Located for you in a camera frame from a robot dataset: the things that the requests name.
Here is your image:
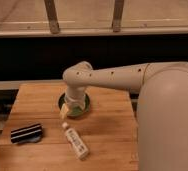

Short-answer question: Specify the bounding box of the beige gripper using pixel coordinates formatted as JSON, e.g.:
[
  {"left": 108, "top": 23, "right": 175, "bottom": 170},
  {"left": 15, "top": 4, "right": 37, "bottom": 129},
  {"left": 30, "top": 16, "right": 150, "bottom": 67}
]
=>
[{"left": 60, "top": 87, "right": 85, "bottom": 119}]

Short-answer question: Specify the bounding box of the white labelled bottle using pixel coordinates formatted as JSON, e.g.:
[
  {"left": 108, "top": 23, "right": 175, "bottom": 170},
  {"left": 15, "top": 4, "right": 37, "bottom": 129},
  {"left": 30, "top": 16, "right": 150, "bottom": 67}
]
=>
[{"left": 62, "top": 122, "right": 89, "bottom": 160}]

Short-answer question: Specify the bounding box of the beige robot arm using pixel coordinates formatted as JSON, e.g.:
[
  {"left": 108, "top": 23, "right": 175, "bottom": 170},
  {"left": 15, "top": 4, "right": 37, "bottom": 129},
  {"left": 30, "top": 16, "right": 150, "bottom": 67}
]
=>
[{"left": 63, "top": 61, "right": 188, "bottom": 171}]

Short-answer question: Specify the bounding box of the green round plate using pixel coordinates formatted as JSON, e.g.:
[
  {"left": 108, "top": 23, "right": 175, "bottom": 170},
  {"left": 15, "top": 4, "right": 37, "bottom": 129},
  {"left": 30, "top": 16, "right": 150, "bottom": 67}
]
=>
[{"left": 58, "top": 94, "right": 90, "bottom": 118}]

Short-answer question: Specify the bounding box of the black white striped object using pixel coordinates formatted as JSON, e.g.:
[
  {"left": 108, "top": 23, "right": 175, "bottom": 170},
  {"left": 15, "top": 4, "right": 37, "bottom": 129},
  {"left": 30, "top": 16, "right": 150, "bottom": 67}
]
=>
[{"left": 10, "top": 124, "right": 43, "bottom": 144}]

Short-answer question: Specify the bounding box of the left metal post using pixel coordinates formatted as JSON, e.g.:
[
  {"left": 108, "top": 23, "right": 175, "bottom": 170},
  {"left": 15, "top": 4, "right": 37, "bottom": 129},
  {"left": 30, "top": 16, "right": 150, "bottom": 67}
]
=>
[{"left": 44, "top": 0, "right": 60, "bottom": 34}]

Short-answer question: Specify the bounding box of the metal post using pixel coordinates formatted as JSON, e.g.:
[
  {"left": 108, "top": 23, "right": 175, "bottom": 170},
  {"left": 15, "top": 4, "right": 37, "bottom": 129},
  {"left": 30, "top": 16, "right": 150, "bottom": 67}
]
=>
[
  {"left": 112, "top": 0, "right": 124, "bottom": 32},
  {"left": 44, "top": 0, "right": 60, "bottom": 34}
]

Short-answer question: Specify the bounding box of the right metal post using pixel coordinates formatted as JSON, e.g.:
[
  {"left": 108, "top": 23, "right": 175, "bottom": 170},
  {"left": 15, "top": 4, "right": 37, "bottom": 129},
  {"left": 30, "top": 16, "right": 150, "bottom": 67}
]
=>
[{"left": 112, "top": 0, "right": 124, "bottom": 32}]

